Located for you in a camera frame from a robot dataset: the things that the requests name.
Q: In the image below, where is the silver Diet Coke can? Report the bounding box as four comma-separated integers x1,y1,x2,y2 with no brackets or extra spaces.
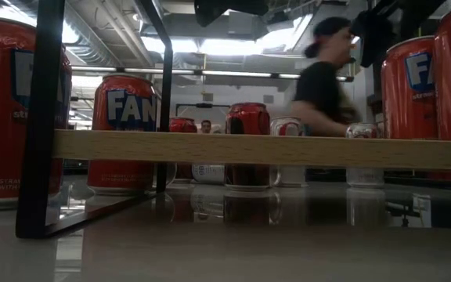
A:
270,116,309,188
345,122,385,188

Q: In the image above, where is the red Coca-Cola Star Wars can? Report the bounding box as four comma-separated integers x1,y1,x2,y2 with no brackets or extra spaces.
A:
168,117,198,183
224,102,277,192

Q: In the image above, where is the light wooden shelf board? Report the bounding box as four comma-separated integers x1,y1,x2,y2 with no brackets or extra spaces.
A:
52,129,451,172

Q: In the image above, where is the grey ceiling unit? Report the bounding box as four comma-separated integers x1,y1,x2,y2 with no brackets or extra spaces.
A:
227,10,256,40

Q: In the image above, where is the long ceiling light bar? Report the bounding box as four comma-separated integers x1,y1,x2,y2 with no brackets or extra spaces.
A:
70,65,355,83

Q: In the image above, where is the black metal shelf frame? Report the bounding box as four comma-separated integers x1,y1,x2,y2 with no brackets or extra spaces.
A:
15,0,174,240

